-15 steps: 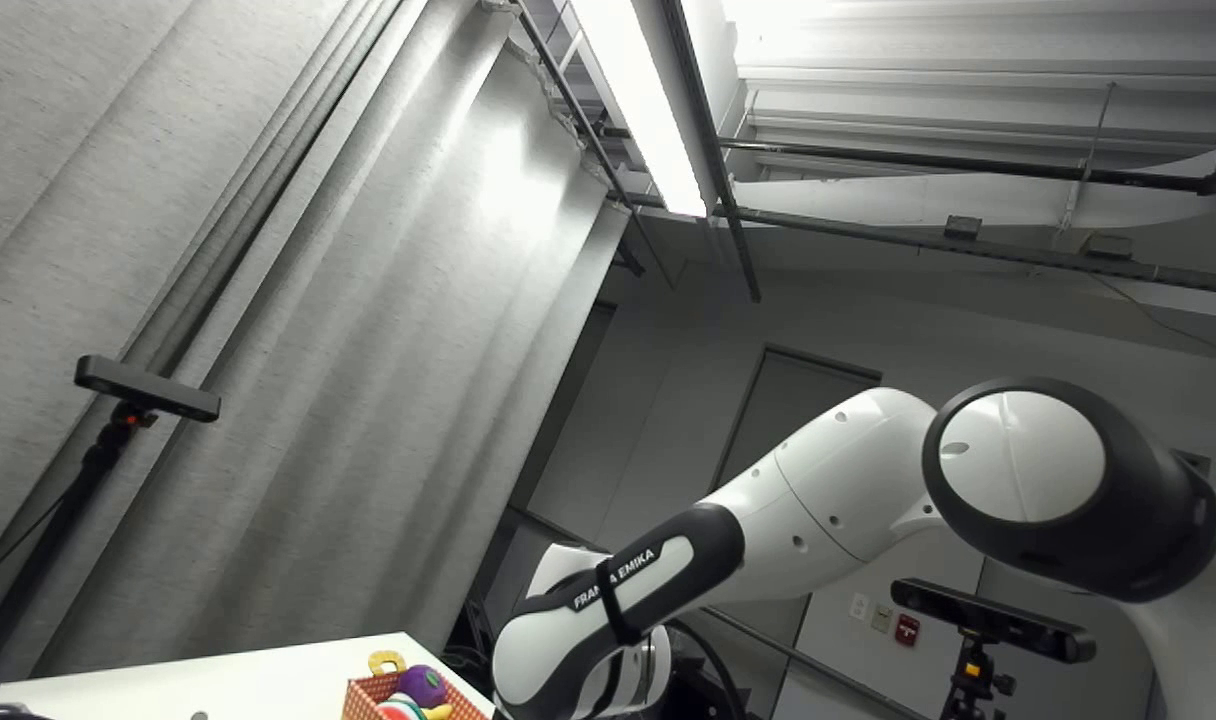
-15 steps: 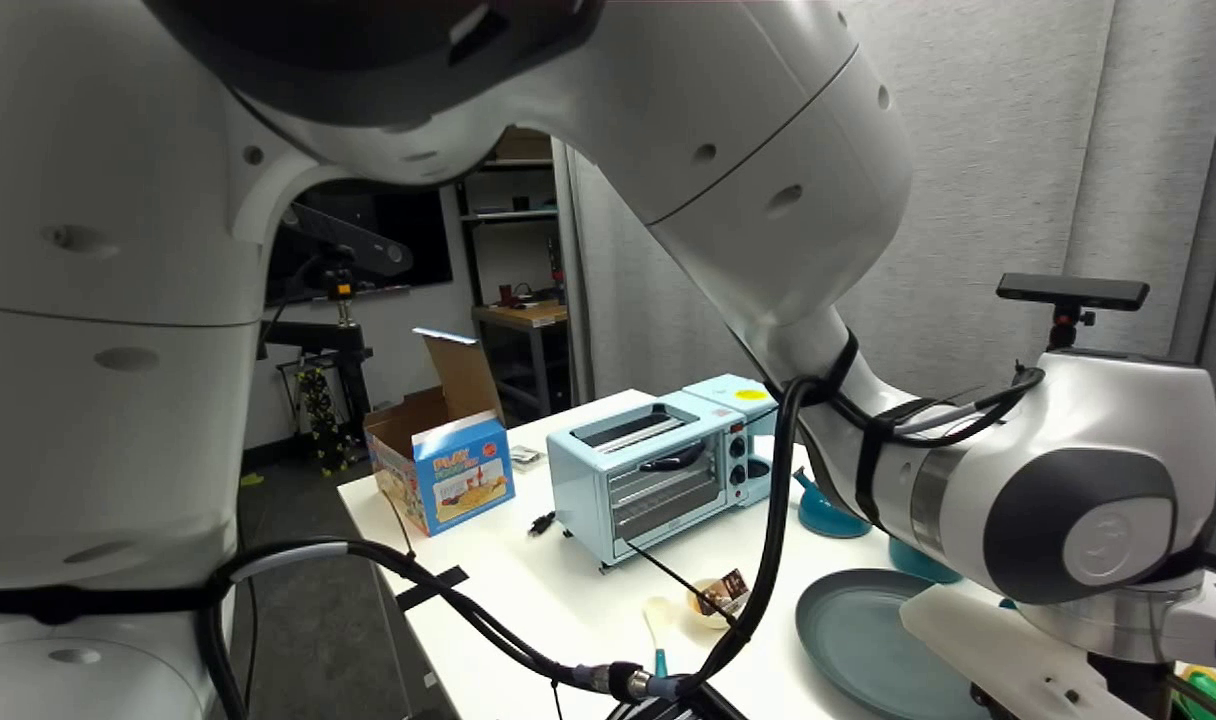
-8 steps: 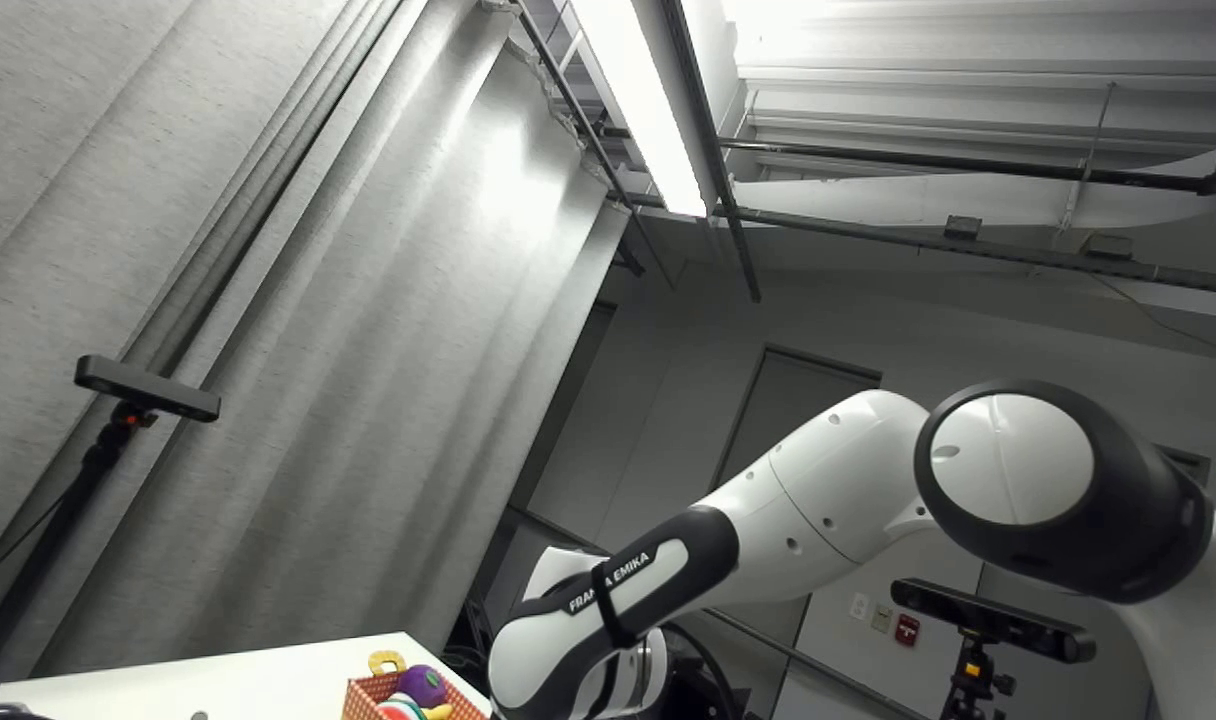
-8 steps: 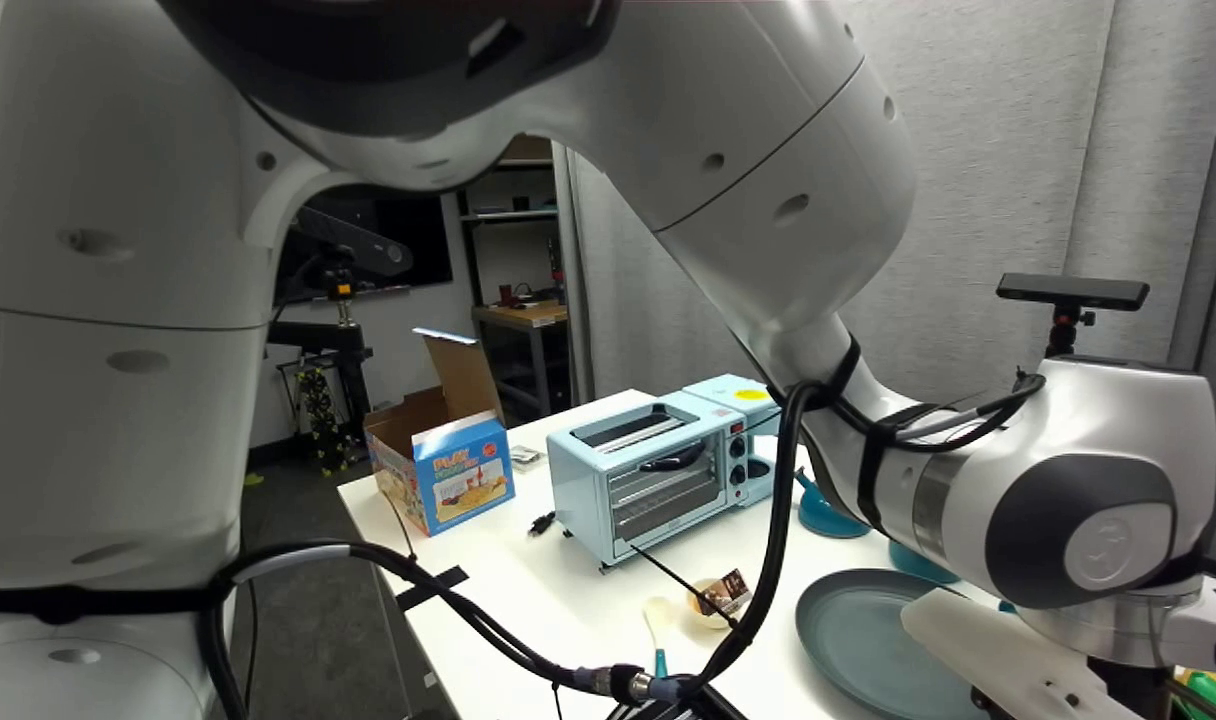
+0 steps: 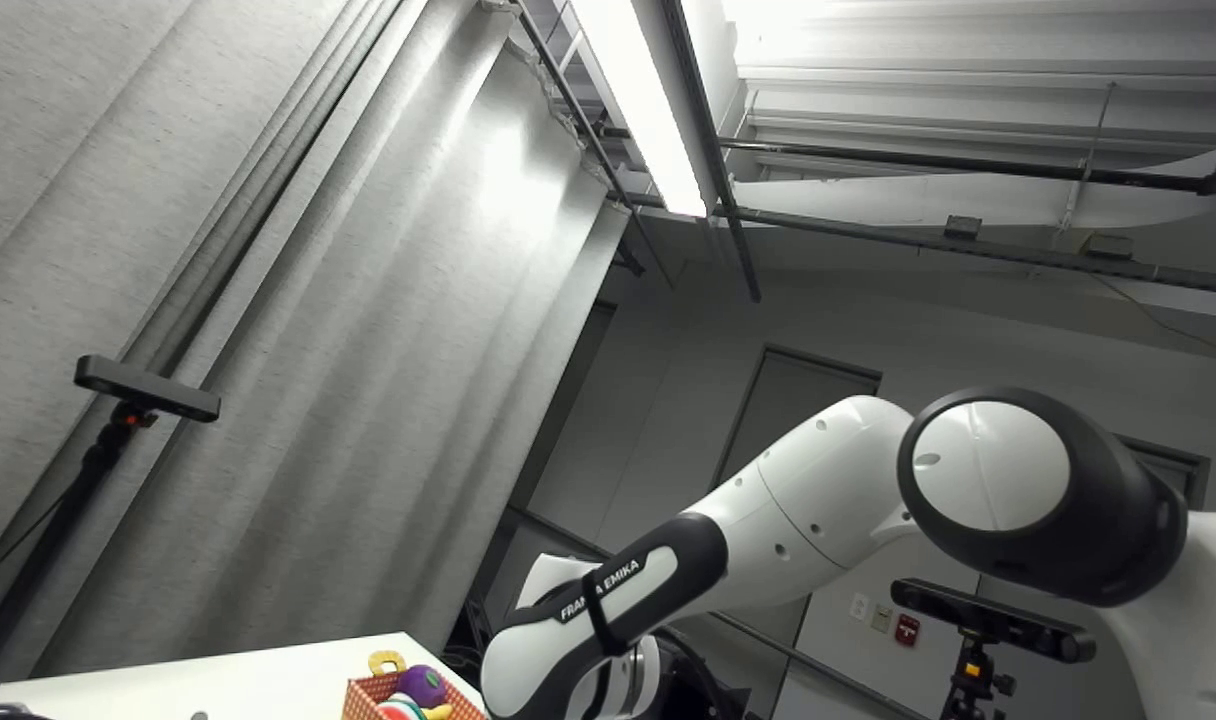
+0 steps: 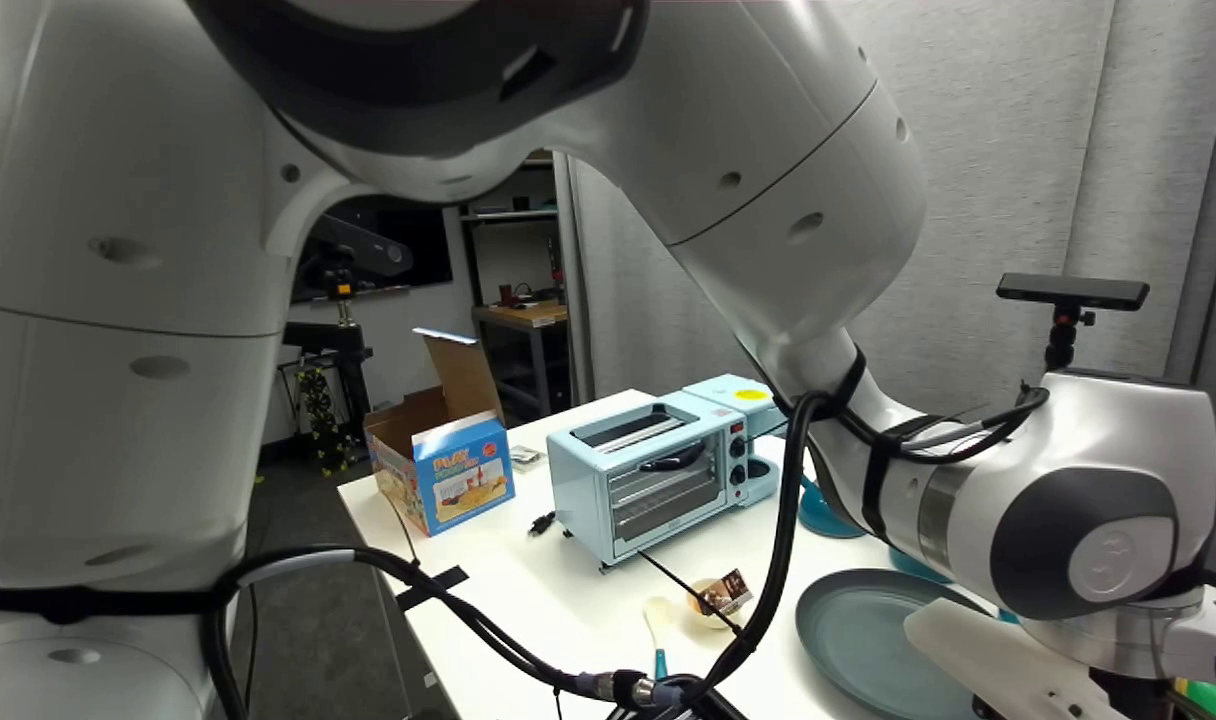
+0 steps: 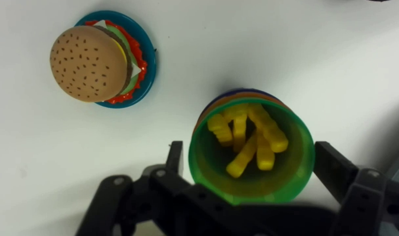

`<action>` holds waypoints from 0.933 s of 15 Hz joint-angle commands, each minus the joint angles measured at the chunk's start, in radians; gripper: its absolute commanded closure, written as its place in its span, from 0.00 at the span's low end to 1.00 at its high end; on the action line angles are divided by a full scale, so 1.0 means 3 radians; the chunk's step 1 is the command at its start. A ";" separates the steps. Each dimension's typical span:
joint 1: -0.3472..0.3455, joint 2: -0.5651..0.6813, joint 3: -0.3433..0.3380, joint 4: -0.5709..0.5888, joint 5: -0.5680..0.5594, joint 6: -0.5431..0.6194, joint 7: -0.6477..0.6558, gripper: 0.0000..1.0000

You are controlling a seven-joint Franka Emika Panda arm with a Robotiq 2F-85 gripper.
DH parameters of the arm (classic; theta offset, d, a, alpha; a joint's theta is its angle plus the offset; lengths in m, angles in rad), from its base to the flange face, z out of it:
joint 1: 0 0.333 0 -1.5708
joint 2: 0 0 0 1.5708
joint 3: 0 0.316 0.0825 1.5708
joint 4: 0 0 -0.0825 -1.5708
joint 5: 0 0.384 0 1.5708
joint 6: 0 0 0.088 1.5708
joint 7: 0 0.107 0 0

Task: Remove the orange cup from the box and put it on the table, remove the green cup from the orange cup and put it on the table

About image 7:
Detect green plastic cup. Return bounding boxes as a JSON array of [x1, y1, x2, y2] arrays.
[[188, 102, 316, 207]]

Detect toy hamburger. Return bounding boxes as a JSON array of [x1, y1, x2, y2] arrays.
[[48, 20, 148, 104]]

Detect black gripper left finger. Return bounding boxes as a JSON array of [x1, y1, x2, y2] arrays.
[[165, 140, 184, 175]]

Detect small teal toy plate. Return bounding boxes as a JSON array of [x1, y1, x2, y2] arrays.
[[73, 9, 159, 110]]

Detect yellow toy fries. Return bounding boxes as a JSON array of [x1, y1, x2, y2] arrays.
[[206, 103, 290, 179]]

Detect blue plastic cup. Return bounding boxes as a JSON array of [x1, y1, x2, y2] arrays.
[[210, 87, 275, 99]]

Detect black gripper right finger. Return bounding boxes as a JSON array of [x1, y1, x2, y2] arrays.
[[314, 140, 359, 207]]

